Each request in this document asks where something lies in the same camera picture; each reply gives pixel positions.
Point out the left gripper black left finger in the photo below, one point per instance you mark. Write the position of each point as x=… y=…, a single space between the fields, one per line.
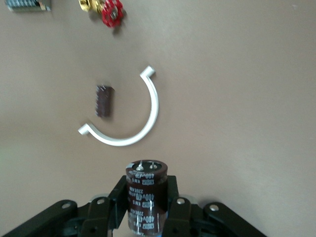
x=98 y=214

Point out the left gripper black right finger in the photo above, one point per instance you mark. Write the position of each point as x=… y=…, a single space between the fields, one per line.
x=182 y=217

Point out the dark brown cylindrical capacitor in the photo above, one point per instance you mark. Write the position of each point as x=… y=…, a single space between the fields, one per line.
x=145 y=197
x=105 y=101

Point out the brown table mat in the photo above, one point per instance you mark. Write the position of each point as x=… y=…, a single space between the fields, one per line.
x=234 y=98

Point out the brass valve red handwheel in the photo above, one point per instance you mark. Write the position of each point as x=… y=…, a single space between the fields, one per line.
x=112 y=14

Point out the metal mesh power supply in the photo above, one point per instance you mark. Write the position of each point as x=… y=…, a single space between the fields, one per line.
x=27 y=5

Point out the white curved plastic bracket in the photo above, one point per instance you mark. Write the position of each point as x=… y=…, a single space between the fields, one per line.
x=154 y=106

